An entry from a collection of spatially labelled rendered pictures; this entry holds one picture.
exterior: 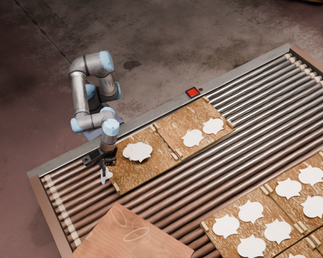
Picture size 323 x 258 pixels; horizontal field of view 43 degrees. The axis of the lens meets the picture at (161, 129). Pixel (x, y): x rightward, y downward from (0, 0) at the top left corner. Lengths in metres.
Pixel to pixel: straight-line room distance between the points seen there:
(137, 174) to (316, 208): 1.00
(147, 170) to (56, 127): 1.86
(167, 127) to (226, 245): 0.87
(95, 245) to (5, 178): 1.95
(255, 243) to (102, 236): 0.77
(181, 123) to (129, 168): 0.46
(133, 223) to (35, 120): 2.36
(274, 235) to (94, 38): 3.51
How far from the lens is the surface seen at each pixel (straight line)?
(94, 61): 2.24
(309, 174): 2.42
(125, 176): 2.43
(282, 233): 2.22
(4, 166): 4.03
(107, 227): 2.17
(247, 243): 2.17
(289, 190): 2.35
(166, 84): 4.23
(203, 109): 2.69
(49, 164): 2.65
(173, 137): 2.55
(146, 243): 2.09
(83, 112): 2.05
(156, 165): 2.44
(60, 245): 2.30
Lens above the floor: 2.93
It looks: 50 degrees down
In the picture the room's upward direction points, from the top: 10 degrees counter-clockwise
